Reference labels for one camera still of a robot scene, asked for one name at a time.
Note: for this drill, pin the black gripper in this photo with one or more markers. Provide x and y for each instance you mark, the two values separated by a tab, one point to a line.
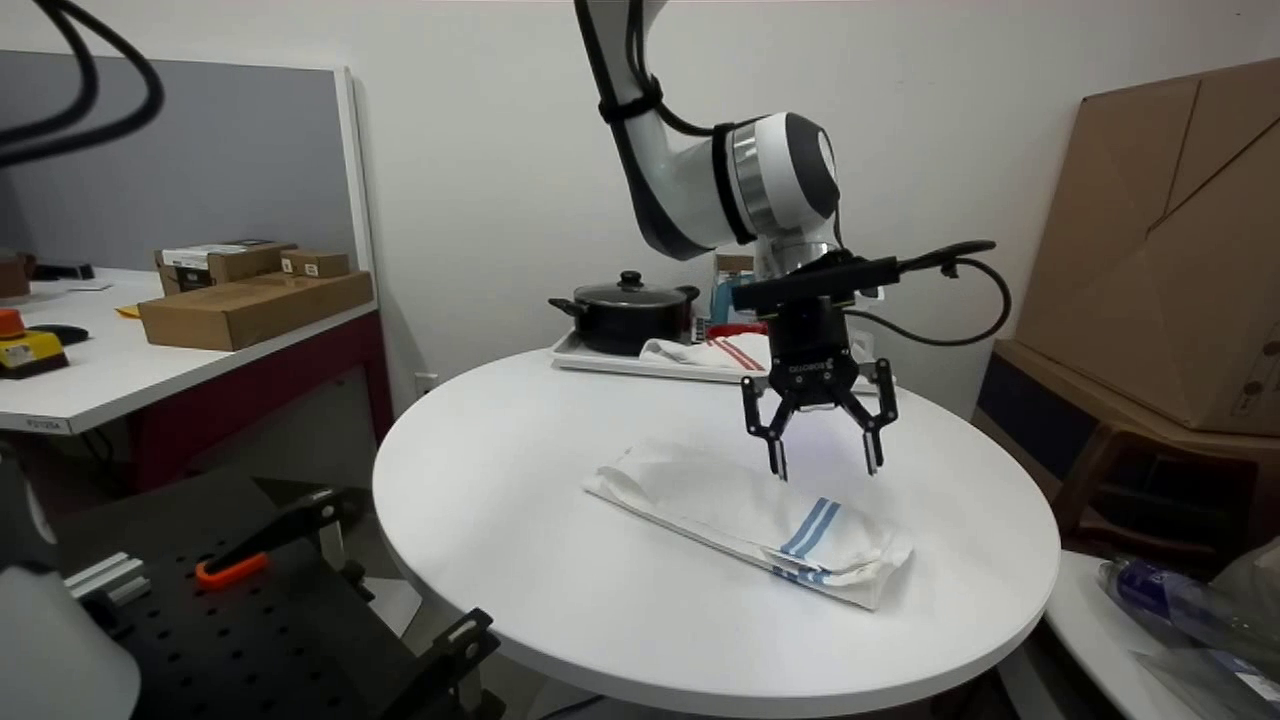
809	354

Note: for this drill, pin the white towel with blue stripes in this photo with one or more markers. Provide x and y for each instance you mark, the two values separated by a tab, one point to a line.
692	503

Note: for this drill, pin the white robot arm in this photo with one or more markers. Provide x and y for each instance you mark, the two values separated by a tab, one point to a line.
692	174

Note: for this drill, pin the white cloth with red stripe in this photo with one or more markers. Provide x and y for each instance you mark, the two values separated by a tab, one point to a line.
706	356

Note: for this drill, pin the open blue cardboard box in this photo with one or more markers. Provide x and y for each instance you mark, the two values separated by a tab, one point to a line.
721	301

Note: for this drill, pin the black pot with lid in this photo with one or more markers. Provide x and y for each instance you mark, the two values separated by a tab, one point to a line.
624	323

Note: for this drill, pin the white rectangular tray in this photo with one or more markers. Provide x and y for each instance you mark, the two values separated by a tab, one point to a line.
603	362

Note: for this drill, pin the large brown cardboard box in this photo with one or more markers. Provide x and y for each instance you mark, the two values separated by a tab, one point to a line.
1160	267

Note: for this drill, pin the white low surface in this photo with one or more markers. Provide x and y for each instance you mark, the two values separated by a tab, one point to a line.
1104	643

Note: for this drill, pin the clear plastic bag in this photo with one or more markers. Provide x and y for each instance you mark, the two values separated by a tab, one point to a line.
1185	602

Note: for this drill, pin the black perforated breadboard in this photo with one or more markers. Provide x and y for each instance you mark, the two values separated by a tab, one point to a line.
267	654

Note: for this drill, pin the grey partition panel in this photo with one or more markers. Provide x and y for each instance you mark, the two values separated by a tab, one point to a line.
225	163

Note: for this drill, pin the yellow emergency stop button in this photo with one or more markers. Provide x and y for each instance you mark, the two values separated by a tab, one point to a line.
28	354

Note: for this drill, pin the white rounded object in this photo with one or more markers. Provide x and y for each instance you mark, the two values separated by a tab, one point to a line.
53	654

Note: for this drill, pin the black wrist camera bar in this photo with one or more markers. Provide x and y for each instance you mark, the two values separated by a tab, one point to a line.
814	282

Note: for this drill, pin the white desk with red frame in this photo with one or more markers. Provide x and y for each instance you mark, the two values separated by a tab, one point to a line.
123	382

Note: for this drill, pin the silver aluminium rail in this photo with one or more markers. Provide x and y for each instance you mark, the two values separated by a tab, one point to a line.
104	577

